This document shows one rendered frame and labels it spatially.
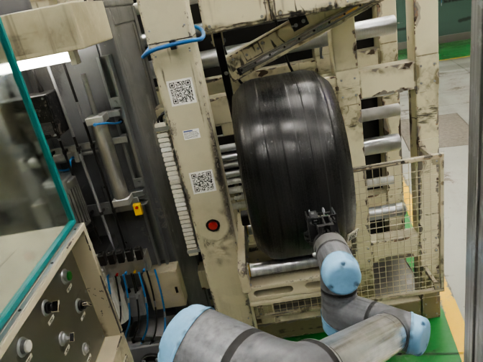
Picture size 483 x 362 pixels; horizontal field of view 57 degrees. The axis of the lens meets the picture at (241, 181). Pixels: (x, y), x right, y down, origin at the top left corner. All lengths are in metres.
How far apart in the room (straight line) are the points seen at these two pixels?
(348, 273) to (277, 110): 0.53
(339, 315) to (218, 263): 0.68
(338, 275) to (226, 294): 0.78
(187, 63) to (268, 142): 0.33
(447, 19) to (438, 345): 9.01
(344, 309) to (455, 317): 1.74
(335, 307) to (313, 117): 0.52
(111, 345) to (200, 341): 0.77
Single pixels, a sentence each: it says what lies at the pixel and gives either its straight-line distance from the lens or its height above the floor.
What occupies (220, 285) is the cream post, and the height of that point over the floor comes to 0.82.
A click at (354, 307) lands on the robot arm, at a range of 0.95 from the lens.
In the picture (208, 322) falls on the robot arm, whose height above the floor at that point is 1.33.
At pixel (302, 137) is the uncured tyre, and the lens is 1.19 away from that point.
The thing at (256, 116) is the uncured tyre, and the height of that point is 1.42.
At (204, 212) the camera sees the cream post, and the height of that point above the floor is 1.11.
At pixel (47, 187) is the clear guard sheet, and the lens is 1.15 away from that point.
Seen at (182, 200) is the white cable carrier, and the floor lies 1.16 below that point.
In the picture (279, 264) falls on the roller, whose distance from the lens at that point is 1.47.
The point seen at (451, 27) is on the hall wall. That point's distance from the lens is 10.92.
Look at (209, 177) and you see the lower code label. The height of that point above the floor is 1.23.
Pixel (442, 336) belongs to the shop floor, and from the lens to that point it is 2.55.
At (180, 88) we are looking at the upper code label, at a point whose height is 1.52.
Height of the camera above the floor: 1.74
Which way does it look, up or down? 23 degrees down
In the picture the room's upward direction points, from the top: 11 degrees counter-clockwise
